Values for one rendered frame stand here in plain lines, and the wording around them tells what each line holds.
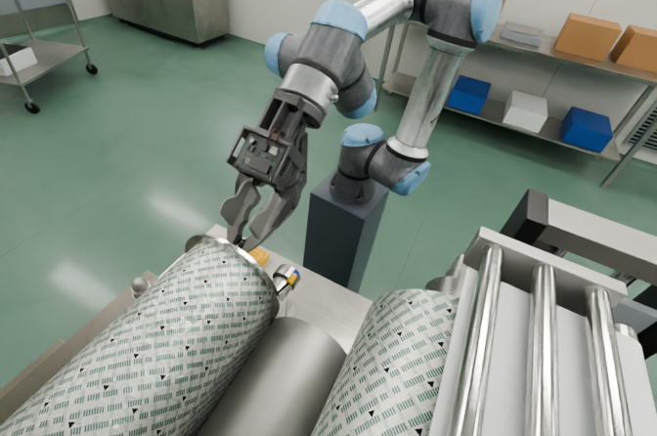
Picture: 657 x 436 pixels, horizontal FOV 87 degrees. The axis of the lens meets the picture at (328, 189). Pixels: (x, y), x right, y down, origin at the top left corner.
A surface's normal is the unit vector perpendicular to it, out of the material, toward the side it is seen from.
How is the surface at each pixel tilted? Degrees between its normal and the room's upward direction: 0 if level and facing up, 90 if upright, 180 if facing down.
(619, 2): 90
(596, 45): 90
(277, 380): 2
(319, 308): 0
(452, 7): 79
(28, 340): 0
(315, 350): 13
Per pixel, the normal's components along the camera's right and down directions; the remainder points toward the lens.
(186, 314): 0.32, -0.64
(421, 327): -0.28, -0.84
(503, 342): 0.11, -0.75
